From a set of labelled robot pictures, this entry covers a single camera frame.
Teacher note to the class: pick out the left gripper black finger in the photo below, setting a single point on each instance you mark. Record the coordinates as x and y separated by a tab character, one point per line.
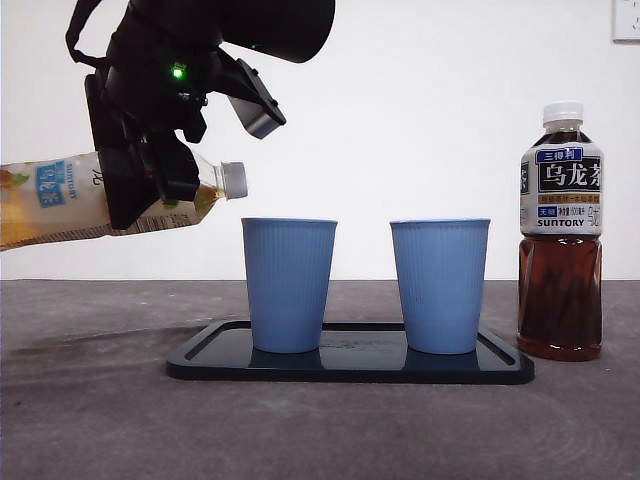
132	190

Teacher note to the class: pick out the pale jasmine oolong tea bottle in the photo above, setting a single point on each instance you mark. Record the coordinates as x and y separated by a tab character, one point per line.
50	210

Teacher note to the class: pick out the dark oolong tea bottle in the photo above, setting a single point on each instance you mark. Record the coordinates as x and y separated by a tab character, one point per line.
560	295

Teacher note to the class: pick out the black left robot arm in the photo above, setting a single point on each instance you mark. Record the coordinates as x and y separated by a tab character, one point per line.
200	30

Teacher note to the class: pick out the blue ribbed cup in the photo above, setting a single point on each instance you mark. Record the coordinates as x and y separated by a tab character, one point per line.
287	290
440	290

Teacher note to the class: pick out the dark blue tray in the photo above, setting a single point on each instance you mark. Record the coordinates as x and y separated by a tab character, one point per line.
360	367

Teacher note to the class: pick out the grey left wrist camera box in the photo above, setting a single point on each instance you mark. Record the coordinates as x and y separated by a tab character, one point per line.
257	115

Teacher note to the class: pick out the white wall socket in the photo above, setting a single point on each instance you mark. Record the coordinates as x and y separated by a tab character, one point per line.
627	20

